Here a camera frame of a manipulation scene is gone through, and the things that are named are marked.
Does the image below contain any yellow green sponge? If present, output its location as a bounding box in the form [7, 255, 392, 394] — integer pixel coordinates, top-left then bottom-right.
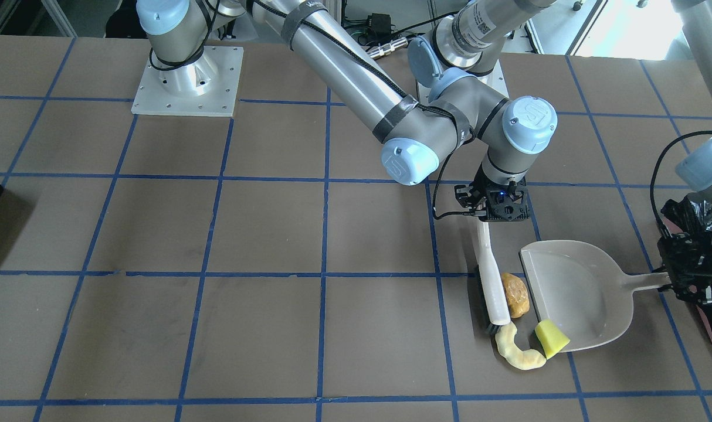
[534, 319, 571, 359]

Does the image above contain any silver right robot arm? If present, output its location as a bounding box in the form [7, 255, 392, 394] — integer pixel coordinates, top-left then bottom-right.
[135, 1, 558, 222]

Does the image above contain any brown potato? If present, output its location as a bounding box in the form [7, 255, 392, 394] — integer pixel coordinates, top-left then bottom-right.
[500, 273, 531, 319]

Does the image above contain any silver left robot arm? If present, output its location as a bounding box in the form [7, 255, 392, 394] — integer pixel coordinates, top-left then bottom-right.
[653, 1, 712, 308]

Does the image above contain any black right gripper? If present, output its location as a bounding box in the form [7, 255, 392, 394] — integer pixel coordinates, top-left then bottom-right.
[453, 172, 530, 222]

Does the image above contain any beige hand brush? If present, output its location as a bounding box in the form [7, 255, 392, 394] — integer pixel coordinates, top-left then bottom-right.
[472, 219, 511, 336]

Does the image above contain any pale curved peel piece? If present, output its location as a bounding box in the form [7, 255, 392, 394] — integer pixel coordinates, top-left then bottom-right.
[494, 322, 547, 370]

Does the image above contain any beige plastic dustpan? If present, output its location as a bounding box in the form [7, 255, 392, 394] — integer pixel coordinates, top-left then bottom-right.
[519, 240, 669, 352]

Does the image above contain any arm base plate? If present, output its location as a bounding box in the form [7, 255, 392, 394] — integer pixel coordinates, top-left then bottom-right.
[416, 53, 506, 118]
[131, 46, 244, 117]

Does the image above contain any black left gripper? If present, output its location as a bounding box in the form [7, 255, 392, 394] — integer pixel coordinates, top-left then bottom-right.
[661, 232, 712, 305]

